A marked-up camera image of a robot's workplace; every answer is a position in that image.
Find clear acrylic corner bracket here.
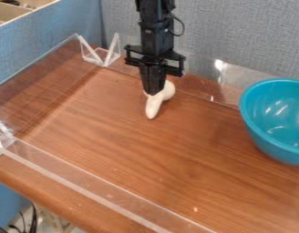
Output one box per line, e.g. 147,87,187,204
76,32,121,67

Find blue plastic bowl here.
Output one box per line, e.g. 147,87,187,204
238,78,299,166

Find black floor cables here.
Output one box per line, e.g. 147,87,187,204
0,203,40,233

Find clear acrylic back barrier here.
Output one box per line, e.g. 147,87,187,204
115,33,279,108

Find clear acrylic front barrier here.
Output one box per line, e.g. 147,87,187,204
0,138,215,233

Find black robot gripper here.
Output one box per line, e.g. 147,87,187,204
124,25,186,94

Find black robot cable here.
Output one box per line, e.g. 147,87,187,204
168,13,186,38

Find clear acrylic barrier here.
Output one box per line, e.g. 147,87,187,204
115,33,279,108
0,138,215,233

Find clear acrylic left bracket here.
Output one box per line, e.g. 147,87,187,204
0,119,14,156

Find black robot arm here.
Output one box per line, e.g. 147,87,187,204
124,0,186,96

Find wooden shelf unit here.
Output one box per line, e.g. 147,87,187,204
0,0,60,26

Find white plush mushroom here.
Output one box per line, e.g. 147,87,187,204
144,80,176,119

